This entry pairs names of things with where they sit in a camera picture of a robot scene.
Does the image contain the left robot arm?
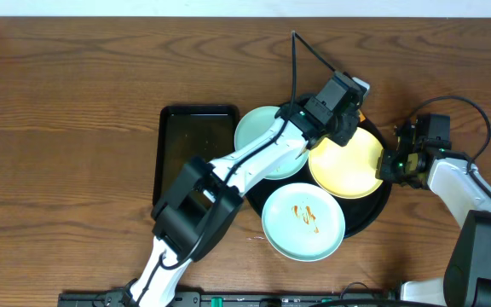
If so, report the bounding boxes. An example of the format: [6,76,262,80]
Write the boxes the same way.
[122,72,370,306]

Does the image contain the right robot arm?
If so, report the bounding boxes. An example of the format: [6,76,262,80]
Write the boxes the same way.
[376,114,491,306]

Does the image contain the black rectangular water tray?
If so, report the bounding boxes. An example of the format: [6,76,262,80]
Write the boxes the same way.
[153,105,240,203]

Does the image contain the yellow plate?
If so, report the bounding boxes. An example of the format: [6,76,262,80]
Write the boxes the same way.
[308,128,383,200]

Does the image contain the light blue plate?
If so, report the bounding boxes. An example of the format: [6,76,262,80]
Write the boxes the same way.
[234,106,309,180]
[261,182,345,262]

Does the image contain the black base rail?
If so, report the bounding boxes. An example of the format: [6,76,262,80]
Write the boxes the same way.
[57,289,399,307]

